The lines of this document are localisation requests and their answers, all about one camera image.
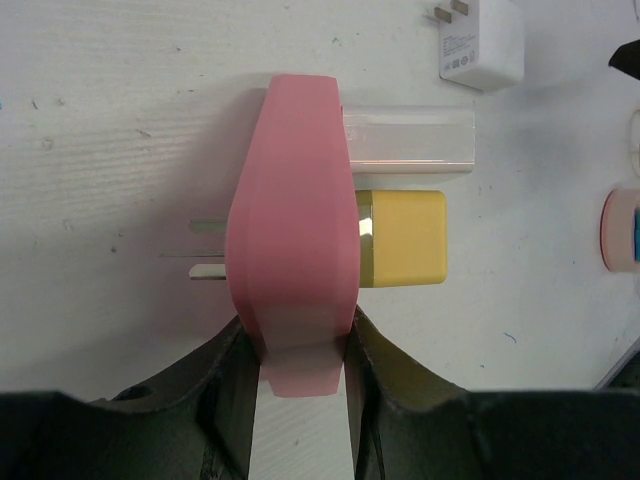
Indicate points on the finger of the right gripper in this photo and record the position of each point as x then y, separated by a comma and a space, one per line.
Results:
626, 59

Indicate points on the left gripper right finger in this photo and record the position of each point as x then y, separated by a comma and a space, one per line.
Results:
406, 422

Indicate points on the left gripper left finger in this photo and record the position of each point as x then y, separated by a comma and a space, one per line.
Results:
192, 420

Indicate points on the white charger plug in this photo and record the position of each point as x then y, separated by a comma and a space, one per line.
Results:
481, 43
410, 140

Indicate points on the pink round socket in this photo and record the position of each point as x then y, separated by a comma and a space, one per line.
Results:
616, 230

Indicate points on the yellow plug adapter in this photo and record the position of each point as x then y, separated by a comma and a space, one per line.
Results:
403, 238

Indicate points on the pink triangular power strip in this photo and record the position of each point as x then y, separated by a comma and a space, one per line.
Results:
292, 249

